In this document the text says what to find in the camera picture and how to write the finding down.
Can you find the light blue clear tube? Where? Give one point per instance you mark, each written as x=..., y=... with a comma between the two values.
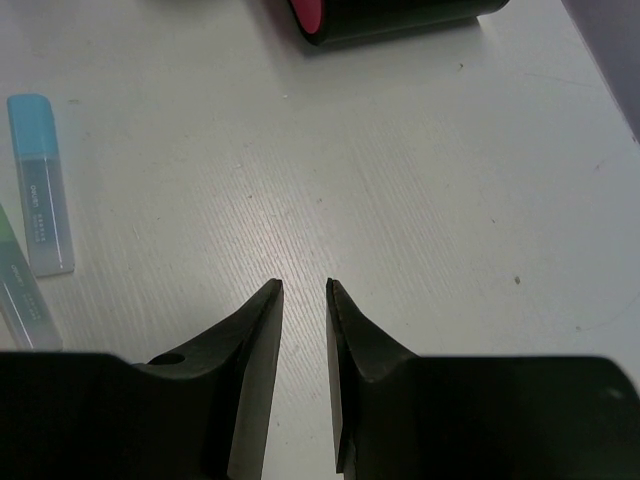
x=41, y=185

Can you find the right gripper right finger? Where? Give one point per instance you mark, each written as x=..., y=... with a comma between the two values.
x=399, y=415

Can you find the black drawer cabinet shell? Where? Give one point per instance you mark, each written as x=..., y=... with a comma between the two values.
x=351, y=19

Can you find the green clear tube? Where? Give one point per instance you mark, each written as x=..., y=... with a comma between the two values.
x=22, y=303

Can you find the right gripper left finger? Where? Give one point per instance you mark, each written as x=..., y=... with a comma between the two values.
x=198, y=411

